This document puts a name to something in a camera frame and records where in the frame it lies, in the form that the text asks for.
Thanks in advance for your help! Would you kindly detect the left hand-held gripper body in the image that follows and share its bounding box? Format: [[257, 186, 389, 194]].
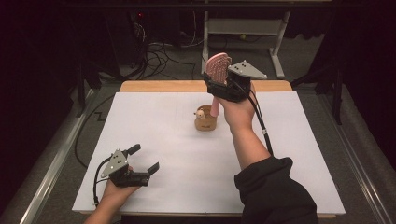
[[100, 149, 150, 189]]

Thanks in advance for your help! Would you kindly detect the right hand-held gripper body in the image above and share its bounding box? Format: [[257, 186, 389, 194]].
[[204, 60, 268, 103]]

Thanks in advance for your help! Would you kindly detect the pink hairbrush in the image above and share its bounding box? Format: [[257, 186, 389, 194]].
[[205, 52, 233, 118]]

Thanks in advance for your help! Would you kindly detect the round wooden holder cup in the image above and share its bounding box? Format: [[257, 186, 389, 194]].
[[193, 105, 219, 132]]

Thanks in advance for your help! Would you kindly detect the person's left hand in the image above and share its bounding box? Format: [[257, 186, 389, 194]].
[[101, 165, 142, 204]]

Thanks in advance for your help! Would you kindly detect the person's right hand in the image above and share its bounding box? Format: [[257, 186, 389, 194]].
[[216, 83, 258, 133]]

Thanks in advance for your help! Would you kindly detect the white table mat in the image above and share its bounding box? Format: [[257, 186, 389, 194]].
[[72, 91, 347, 216]]

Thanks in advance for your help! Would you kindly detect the black stand leg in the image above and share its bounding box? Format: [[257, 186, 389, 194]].
[[76, 60, 103, 118], [290, 65, 344, 126]]

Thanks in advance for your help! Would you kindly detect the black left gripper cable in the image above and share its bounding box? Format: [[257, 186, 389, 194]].
[[92, 157, 114, 207]]

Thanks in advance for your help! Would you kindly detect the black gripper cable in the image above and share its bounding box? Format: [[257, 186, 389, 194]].
[[92, 157, 114, 207], [231, 79, 275, 157]]

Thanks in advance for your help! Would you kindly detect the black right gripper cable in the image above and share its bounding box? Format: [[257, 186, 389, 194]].
[[231, 79, 275, 157]]

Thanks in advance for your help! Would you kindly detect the white metal stand frame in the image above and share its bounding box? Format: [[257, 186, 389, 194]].
[[200, 10, 292, 79]]

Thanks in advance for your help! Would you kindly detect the bundle of black floor cables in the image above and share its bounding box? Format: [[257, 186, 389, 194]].
[[130, 12, 200, 80]]

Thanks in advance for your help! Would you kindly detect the long black floor cable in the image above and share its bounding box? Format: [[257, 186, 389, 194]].
[[74, 94, 116, 169]]

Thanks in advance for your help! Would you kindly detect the aluminium floor rail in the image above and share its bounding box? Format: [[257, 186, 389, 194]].
[[18, 89, 95, 224], [317, 92, 394, 224]]

